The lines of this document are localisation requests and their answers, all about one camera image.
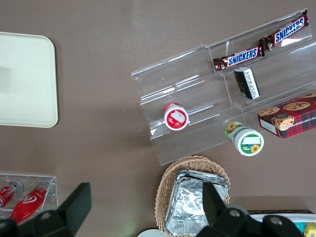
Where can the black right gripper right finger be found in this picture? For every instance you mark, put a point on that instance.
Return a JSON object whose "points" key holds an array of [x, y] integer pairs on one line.
{"points": [[214, 212]]}

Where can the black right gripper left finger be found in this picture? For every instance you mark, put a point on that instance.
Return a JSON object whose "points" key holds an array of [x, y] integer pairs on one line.
{"points": [[71, 209]]}

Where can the foil-wrapped sandwich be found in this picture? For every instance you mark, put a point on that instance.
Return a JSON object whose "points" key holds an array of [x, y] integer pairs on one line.
{"points": [[187, 205], [197, 174]]}

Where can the wicker basket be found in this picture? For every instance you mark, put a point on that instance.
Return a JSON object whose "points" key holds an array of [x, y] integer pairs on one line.
{"points": [[164, 192]]}

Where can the cream plastic tray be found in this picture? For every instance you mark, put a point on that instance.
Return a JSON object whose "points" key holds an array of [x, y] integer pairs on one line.
{"points": [[27, 81]]}

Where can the clear acrylic bottle box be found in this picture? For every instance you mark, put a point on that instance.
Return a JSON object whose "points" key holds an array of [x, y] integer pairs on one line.
{"points": [[53, 187]]}

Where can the red drink bottle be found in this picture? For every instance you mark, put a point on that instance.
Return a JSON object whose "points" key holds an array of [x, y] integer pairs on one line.
{"points": [[6, 193], [27, 203]]}

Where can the white bin with dark rim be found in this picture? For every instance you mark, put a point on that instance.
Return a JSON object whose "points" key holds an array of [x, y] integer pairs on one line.
{"points": [[281, 215]]}

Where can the white plate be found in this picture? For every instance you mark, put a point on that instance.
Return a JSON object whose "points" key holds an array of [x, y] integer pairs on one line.
{"points": [[149, 233]]}

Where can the green sunflower yogurt cup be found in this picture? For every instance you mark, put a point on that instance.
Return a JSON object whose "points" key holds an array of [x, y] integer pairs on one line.
{"points": [[248, 143]]}

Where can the yellow snack packet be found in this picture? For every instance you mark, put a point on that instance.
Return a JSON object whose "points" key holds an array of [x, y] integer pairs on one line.
{"points": [[310, 229]]}

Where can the red strawberry yogurt cup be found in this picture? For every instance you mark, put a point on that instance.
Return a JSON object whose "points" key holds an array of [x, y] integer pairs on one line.
{"points": [[176, 118]]}

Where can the clear acrylic tiered display shelf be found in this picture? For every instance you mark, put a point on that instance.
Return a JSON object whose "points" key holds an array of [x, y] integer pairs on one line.
{"points": [[197, 93]]}

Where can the red tartan cookie box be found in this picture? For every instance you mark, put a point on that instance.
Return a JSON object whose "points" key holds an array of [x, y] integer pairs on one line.
{"points": [[293, 118]]}

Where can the black chocolate pack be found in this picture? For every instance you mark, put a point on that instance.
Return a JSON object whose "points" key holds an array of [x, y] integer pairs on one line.
{"points": [[247, 82]]}

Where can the Snickers chocolate bar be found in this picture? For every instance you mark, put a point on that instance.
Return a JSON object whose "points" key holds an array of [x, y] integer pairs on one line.
{"points": [[240, 58], [287, 31]]}

